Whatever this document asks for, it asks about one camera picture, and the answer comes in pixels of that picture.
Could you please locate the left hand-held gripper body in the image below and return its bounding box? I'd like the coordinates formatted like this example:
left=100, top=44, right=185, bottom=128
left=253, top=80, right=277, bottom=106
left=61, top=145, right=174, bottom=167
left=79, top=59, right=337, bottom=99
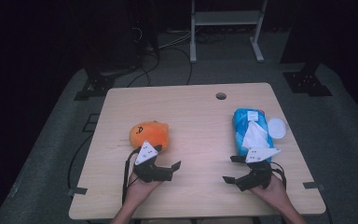
left=132, top=140, right=173, bottom=184

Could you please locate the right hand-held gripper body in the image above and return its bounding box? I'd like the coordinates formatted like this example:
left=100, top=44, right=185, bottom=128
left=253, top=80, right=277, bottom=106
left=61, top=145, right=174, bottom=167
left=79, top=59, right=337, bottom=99
left=235, top=147, right=282, bottom=192

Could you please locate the orange plush toy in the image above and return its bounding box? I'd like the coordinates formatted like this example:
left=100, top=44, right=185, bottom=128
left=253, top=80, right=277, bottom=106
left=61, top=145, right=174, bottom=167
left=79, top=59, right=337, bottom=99
left=129, top=120, right=171, bottom=153

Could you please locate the white wet wipe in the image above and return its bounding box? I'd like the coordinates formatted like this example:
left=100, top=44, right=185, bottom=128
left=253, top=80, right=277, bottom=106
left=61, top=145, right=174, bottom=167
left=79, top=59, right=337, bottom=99
left=241, top=119, right=271, bottom=151

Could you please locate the blue wet wipe pack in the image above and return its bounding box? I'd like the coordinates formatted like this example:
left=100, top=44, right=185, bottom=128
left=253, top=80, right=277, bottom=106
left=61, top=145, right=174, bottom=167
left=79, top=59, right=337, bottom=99
left=232, top=107, right=276, bottom=163

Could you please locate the person's right hand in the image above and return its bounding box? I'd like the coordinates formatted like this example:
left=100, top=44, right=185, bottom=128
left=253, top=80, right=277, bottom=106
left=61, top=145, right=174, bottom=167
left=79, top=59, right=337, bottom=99
left=250, top=174, right=290, bottom=213

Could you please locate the person's left hand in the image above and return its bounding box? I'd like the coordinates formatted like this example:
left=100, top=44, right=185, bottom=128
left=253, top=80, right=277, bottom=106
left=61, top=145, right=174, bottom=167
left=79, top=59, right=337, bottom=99
left=126, top=172, right=163, bottom=203

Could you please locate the white round lid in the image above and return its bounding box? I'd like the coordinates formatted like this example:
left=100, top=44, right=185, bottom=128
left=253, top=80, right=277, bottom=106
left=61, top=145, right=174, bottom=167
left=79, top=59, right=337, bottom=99
left=267, top=117, right=287, bottom=140

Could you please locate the grey tape strip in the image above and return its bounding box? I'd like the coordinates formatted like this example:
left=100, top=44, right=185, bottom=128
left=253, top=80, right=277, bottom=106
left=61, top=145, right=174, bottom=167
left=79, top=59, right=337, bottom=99
left=66, top=186, right=89, bottom=197
left=302, top=181, right=326, bottom=191

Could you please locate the black stand base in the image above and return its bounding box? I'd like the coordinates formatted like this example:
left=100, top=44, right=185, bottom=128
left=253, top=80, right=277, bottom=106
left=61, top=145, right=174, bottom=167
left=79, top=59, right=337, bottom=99
left=282, top=60, right=334, bottom=97
left=74, top=66, right=117, bottom=102

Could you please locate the white metal stand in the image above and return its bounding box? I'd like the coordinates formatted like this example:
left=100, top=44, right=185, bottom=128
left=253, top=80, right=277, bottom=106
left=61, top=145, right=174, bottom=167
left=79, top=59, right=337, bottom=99
left=189, top=0, right=269, bottom=64

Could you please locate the right hand-held gripper cable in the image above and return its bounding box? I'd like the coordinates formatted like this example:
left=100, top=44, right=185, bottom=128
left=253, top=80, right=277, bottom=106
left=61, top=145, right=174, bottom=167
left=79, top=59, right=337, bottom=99
left=269, top=161, right=287, bottom=189

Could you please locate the black floor cable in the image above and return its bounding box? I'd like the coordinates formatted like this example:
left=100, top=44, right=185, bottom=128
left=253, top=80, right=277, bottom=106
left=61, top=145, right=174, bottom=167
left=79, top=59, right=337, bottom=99
left=67, top=133, right=94, bottom=190
left=167, top=46, right=194, bottom=86
left=127, top=50, right=161, bottom=88

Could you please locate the white floor cable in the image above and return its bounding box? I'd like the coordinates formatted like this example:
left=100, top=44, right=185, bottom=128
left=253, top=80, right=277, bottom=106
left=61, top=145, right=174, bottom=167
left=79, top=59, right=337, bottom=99
left=158, top=31, right=192, bottom=50

